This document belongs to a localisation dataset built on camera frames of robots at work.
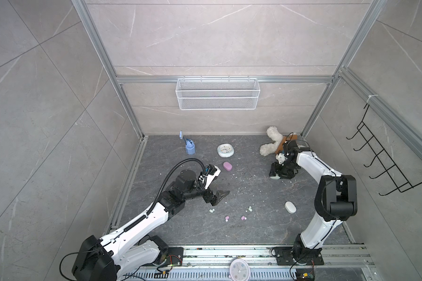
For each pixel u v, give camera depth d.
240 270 0.69
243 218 0.84
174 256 0.73
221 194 0.64
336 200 0.48
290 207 0.86
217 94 1.01
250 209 0.86
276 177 0.87
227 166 1.01
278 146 1.01
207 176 0.62
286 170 0.79
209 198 0.65
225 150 1.08
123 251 0.41
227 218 0.84
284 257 0.73
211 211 0.86
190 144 1.04
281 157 0.88
